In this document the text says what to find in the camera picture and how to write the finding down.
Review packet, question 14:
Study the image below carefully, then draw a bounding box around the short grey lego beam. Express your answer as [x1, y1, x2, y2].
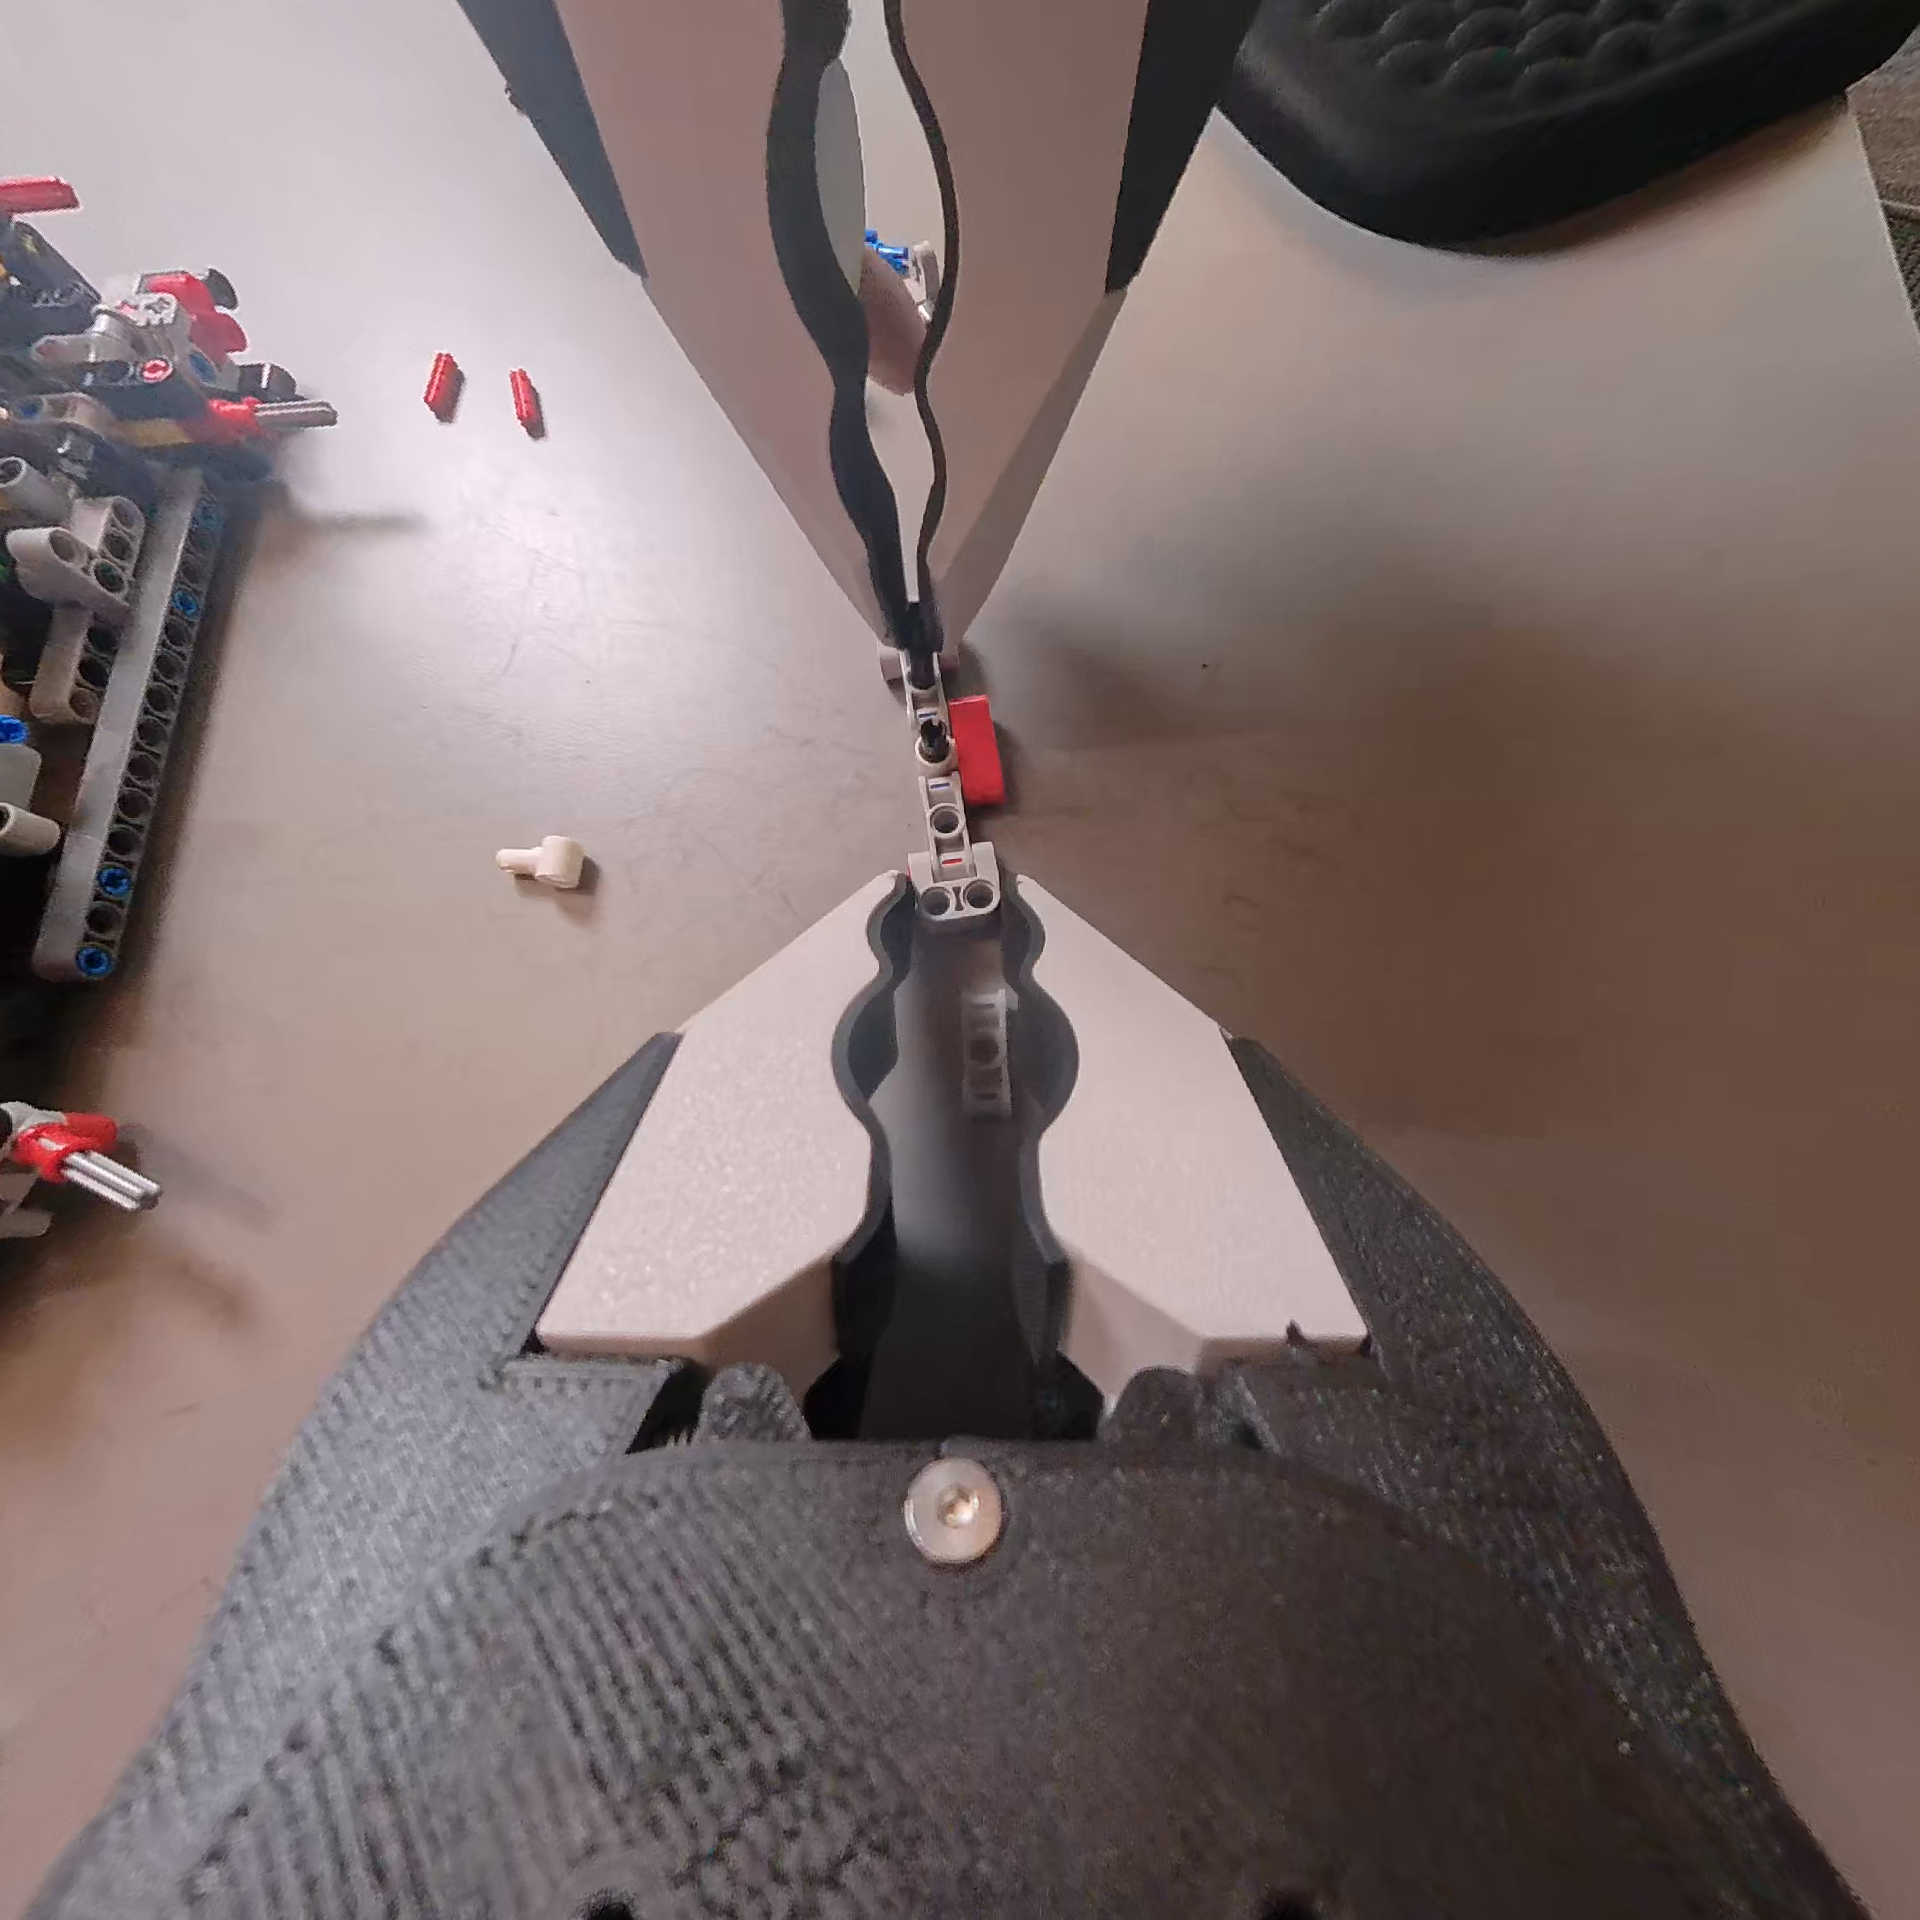
[959, 983, 1020, 1119]

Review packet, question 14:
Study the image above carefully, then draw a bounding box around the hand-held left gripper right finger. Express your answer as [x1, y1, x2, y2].
[1012, 871, 1371, 1379]

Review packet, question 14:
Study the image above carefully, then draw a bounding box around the long grey lego beam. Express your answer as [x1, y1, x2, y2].
[876, 636, 1004, 919]

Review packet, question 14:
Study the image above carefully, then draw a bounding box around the large lego vehicle assembly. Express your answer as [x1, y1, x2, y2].
[0, 175, 340, 983]

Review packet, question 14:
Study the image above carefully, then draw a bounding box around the black mesh chair seat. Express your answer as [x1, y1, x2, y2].
[1221, 0, 1900, 250]

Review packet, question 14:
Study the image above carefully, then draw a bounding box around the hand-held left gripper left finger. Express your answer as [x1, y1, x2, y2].
[531, 871, 914, 1363]

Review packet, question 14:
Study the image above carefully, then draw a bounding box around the small lego sub-assembly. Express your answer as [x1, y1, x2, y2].
[0, 1098, 164, 1240]

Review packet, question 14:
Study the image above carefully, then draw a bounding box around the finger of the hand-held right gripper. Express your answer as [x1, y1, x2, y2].
[553, 0, 912, 642]
[883, 0, 1163, 642]

